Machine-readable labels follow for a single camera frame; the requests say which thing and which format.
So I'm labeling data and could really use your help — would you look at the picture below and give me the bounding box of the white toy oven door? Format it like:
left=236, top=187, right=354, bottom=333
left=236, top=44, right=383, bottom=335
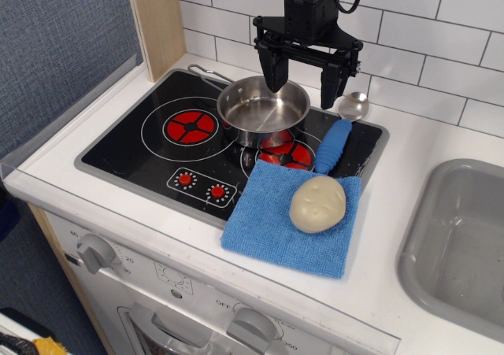
left=117, top=303, right=252, bottom=354

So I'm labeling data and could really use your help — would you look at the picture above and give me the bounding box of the grey toy sink basin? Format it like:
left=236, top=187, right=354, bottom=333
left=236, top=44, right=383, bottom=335
left=398, top=159, right=503, bottom=342

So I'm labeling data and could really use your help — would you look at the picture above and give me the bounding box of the blue-handled metal spoon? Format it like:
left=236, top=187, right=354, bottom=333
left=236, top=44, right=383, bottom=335
left=314, top=92, right=369, bottom=175

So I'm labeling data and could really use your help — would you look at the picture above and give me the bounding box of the blue microfiber cloth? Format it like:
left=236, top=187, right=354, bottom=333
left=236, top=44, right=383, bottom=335
left=220, top=161, right=362, bottom=279

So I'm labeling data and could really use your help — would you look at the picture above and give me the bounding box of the black toy stovetop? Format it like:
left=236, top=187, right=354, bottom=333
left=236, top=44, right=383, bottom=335
left=74, top=68, right=391, bottom=230

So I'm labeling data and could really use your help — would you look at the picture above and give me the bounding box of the grey right oven knob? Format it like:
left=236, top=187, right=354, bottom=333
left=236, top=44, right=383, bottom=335
left=226, top=308, right=277, bottom=354

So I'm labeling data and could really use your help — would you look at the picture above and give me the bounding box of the beige toy potato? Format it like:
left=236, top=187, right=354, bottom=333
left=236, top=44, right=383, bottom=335
left=289, top=176, right=347, bottom=234

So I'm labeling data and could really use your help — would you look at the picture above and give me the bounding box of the stainless steel pan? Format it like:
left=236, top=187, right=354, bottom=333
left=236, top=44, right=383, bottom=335
left=187, top=64, right=311, bottom=149

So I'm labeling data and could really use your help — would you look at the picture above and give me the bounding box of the grey left oven knob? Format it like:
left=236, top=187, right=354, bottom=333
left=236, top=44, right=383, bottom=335
left=77, top=234, right=116, bottom=275

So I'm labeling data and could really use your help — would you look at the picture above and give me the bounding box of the yellow and black object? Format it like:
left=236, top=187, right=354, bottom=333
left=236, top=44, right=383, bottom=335
left=1, top=332, right=69, bottom=355

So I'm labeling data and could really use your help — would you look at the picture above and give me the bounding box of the grey oven knob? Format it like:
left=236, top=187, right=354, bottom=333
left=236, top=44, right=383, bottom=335
left=226, top=308, right=277, bottom=354
left=77, top=234, right=116, bottom=275

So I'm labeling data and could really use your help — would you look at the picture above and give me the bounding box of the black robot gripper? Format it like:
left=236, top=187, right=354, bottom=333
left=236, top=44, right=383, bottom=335
left=253, top=0, right=363, bottom=109

